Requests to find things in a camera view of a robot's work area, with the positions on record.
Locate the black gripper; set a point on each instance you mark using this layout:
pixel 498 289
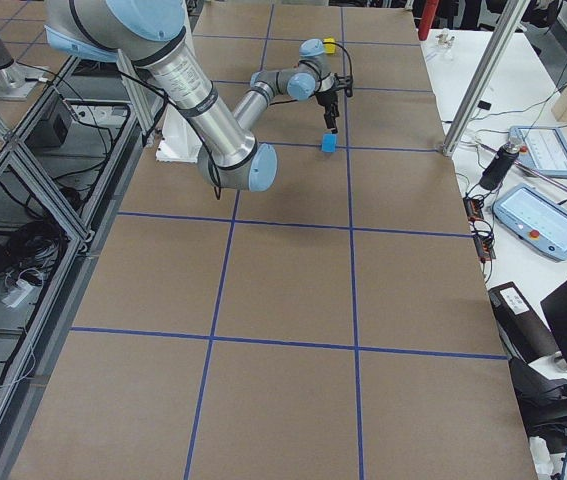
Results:
pixel 324 97

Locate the blue foam block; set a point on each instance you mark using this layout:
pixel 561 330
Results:
pixel 329 143

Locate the yellow foam block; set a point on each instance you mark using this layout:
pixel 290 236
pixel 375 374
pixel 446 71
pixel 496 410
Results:
pixel 330 45

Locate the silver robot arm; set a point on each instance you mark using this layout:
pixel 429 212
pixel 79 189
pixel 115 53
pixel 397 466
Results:
pixel 152 35
pixel 312 77

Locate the black water bottle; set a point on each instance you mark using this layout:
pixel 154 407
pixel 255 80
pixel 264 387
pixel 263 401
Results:
pixel 501 163

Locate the brown paper table cover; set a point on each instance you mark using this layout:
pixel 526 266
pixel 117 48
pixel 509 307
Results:
pixel 335 326

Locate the far teach pendant tablet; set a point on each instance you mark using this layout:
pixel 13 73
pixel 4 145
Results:
pixel 543 149

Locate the teach pendant tablet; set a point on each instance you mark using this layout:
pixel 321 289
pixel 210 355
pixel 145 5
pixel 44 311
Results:
pixel 543 149
pixel 534 219

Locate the near teach pendant tablet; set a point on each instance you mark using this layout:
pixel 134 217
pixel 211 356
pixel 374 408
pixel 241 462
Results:
pixel 534 219

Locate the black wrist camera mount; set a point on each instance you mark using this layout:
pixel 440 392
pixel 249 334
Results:
pixel 344 83

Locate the aluminium frame post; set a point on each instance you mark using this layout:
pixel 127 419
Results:
pixel 499 40

